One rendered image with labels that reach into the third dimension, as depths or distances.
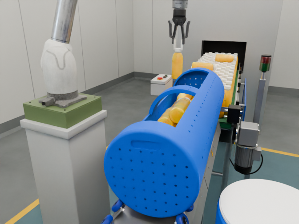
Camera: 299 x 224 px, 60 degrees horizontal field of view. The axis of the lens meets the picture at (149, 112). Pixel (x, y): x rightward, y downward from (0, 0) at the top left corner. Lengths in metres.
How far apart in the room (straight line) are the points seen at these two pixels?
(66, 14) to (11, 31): 2.44
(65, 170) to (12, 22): 2.82
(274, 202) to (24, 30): 3.72
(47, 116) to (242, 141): 1.14
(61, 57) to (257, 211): 1.04
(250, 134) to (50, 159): 1.16
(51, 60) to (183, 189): 0.89
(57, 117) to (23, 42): 2.79
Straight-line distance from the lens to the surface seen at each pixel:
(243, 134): 1.70
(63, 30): 1.53
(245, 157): 1.78
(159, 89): 1.72
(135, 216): 0.87
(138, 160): 0.72
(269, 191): 0.85
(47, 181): 1.57
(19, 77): 4.00
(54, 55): 1.34
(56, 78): 1.33
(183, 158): 0.68
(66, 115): 1.27
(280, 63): 5.62
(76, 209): 1.53
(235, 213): 0.75
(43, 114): 1.37
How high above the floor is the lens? 1.52
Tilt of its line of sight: 21 degrees down
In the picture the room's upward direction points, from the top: straight up
